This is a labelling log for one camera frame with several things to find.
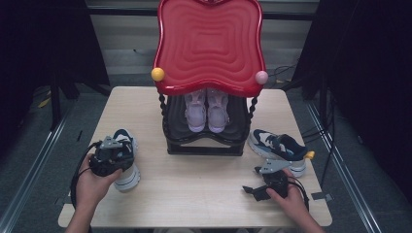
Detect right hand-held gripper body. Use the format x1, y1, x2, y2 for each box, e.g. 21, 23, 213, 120
258, 159, 292, 198

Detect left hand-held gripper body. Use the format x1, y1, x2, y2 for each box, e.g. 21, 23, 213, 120
89, 136, 134, 178

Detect navy and white sneaker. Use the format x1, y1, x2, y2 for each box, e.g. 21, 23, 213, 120
111, 128, 142, 193
247, 128, 316, 179

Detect purple sandal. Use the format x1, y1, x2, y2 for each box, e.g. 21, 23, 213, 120
207, 88, 230, 134
184, 89, 207, 134

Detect red and black shoe rack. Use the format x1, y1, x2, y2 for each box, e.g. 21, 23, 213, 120
151, 0, 269, 157

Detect person's right hand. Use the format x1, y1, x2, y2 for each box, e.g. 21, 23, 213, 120
265, 168, 309, 222

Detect person's left hand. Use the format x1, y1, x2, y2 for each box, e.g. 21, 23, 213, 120
76, 153, 123, 210

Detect grey tape piece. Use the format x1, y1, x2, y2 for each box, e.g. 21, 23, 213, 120
310, 191, 334, 201
56, 195, 74, 207

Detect black metal stand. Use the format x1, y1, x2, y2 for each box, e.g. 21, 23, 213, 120
48, 74, 63, 132

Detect pink ball knob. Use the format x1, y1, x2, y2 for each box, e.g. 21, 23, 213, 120
255, 70, 269, 85

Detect yellow ball knob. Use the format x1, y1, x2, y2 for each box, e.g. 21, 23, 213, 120
151, 67, 165, 83

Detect black curtain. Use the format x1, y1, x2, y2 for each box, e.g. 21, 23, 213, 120
291, 0, 412, 202
0, 0, 111, 159

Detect right hand-held gripper cable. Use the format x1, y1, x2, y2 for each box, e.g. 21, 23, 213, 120
287, 176, 311, 212

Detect hand-held gripper cable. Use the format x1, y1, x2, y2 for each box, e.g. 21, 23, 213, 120
70, 141, 102, 209
287, 176, 311, 212

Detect left hand-held gripper cable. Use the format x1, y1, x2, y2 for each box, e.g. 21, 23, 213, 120
70, 141, 102, 209

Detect metal floor rail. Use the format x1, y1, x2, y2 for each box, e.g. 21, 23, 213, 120
0, 106, 76, 233
305, 100, 383, 233

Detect black floor cables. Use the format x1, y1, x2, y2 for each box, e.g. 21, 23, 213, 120
267, 62, 298, 85

